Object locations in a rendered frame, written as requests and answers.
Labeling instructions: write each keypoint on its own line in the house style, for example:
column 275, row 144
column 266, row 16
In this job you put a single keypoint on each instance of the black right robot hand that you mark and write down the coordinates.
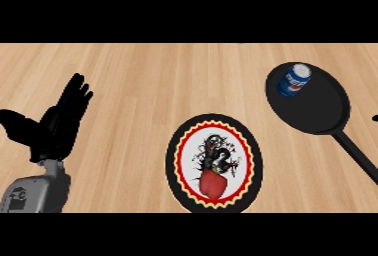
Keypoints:
column 375, row 118

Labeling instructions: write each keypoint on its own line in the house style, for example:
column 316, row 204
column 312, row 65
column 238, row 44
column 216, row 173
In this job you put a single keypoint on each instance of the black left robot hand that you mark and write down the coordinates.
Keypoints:
column 56, row 123

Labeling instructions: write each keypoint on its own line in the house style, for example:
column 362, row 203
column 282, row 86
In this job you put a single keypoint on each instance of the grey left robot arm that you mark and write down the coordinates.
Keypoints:
column 37, row 191

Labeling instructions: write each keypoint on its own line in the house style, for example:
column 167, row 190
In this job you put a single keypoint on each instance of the black frying pan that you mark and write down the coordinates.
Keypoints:
column 315, row 103

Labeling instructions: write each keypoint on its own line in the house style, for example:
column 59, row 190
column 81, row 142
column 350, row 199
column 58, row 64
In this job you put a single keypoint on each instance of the blue soda can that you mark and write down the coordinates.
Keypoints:
column 294, row 80

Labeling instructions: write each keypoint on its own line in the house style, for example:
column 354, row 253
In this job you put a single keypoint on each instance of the black-rimmed patterned plate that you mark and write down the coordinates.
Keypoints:
column 214, row 163

